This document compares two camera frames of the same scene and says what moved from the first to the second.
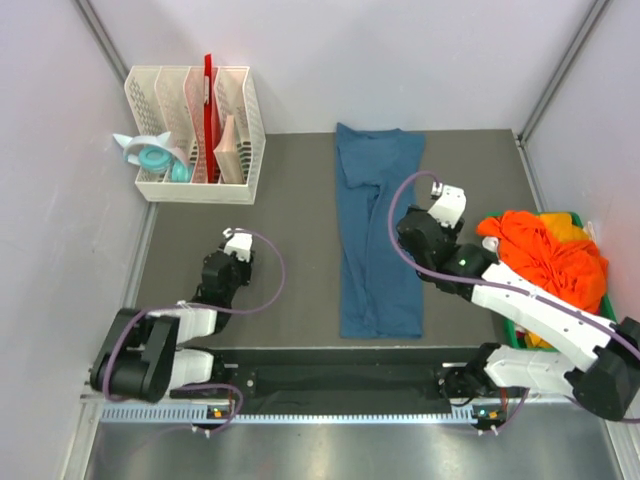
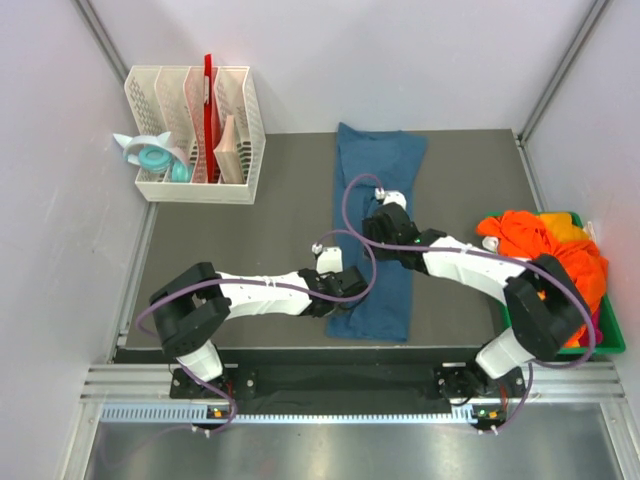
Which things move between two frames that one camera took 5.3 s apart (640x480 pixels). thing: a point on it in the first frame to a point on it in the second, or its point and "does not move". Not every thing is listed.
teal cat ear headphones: x=156 y=154 does not move
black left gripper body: x=240 y=274 to x=336 y=307
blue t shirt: x=380 y=300 does not move
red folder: x=211 y=116 does not move
